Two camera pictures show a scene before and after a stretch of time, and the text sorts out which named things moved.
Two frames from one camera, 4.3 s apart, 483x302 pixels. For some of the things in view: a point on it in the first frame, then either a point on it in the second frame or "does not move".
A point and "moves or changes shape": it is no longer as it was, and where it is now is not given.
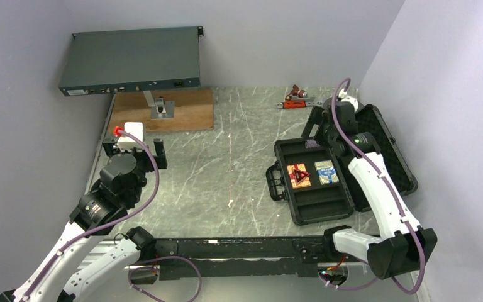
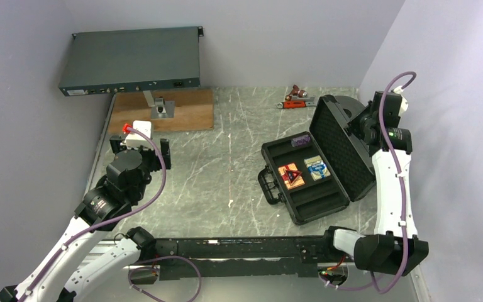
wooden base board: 193,110 does not move
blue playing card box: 326,172 to 317,167
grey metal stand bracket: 160,109 does not move
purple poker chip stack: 312,144 to 300,141
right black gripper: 317,116 to 354,121
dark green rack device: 105,61 does not move
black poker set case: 318,182 moves or changes shape
